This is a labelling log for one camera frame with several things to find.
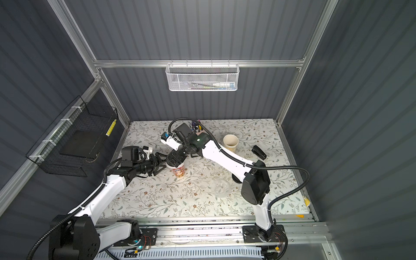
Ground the red patterned paper cup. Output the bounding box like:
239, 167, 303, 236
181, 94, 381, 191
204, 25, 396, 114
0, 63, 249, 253
166, 162, 185, 178

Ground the marker in white basket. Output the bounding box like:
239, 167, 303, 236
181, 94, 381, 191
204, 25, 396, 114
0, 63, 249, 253
212, 82, 235, 90

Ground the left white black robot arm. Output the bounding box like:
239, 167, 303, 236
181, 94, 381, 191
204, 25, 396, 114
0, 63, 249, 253
26, 146, 167, 260

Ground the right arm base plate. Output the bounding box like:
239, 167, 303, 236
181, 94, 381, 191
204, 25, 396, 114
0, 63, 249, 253
242, 225, 287, 244

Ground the black wire basket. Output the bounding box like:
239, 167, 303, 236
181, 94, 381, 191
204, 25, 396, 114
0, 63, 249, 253
26, 98, 118, 177

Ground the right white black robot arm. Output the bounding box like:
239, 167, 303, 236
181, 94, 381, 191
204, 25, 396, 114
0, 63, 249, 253
160, 118, 310, 242

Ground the floral table mat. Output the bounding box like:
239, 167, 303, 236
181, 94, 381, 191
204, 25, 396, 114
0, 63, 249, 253
100, 119, 310, 219

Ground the beige patterned paper cup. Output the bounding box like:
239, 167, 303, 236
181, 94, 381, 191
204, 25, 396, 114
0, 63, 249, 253
223, 134, 239, 152

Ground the black stapler-like object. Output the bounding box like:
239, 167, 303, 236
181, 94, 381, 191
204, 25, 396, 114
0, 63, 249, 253
251, 145, 267, 160

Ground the white wire mesh basket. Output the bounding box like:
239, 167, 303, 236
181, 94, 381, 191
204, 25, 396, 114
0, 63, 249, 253
165, 63, 240, 92

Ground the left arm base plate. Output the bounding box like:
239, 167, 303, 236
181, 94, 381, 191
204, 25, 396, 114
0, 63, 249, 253
114, 228, 158, 247

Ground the black cup lid right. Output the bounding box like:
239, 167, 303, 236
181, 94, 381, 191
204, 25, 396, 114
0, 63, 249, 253
231, 174, 242, 184

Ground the clear leak-proof film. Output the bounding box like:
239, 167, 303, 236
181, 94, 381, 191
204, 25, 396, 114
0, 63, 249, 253
210, 179, 232, 198

